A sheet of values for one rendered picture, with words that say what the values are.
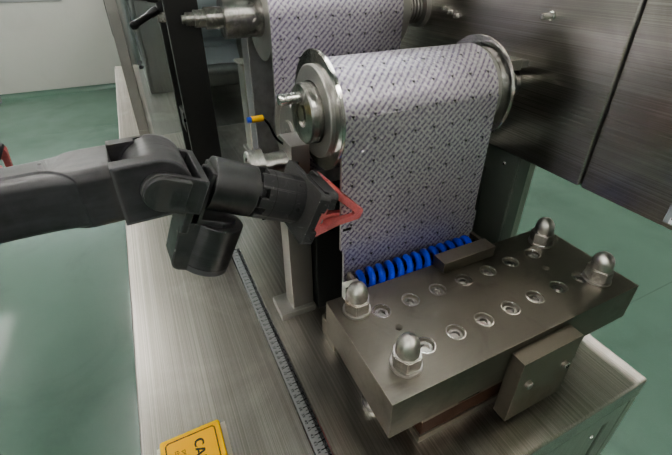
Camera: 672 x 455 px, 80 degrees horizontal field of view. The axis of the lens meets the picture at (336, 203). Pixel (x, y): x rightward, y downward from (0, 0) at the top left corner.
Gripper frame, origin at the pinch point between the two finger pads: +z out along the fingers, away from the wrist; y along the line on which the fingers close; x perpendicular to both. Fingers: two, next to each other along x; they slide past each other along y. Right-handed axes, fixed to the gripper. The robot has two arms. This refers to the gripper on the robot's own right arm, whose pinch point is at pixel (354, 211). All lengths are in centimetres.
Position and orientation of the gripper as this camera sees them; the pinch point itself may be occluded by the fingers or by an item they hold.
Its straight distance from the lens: 52.9
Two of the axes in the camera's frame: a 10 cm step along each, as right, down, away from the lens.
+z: 8.1, 1.7, 5.6
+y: 4.4, 4.7, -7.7
